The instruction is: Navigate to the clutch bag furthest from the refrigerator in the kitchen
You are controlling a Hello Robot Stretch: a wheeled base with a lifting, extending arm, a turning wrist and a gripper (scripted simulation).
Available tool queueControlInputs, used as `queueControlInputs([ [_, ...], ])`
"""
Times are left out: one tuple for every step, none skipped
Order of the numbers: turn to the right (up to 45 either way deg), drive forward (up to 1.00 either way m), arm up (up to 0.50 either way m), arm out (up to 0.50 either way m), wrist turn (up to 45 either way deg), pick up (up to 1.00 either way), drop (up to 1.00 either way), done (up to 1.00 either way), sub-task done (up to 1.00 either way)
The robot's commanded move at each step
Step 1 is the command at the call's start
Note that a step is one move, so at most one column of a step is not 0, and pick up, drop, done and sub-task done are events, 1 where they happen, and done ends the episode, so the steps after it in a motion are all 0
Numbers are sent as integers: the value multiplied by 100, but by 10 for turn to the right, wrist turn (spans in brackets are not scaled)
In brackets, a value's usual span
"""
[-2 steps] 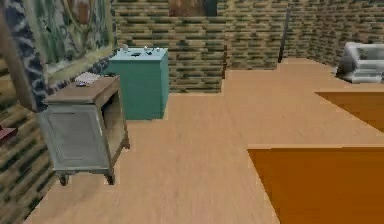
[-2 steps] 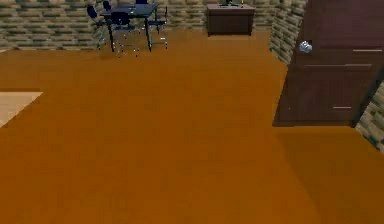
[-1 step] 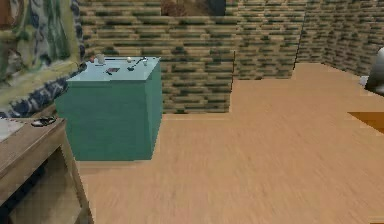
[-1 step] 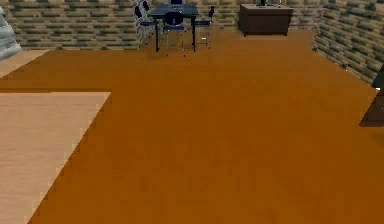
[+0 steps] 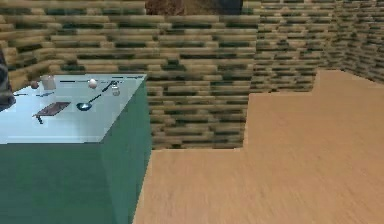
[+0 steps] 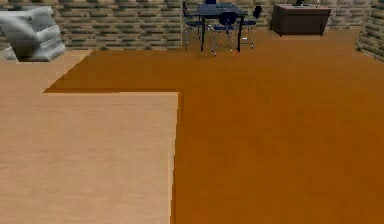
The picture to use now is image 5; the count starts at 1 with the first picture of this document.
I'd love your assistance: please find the green kitchen counter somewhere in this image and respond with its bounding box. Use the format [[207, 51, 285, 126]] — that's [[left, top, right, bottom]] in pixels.
[[0, 73, 153, 224]]

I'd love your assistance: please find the dark ladle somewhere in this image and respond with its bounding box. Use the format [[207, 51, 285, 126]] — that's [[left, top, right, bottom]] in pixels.
[[76, 93, 103, 112]]

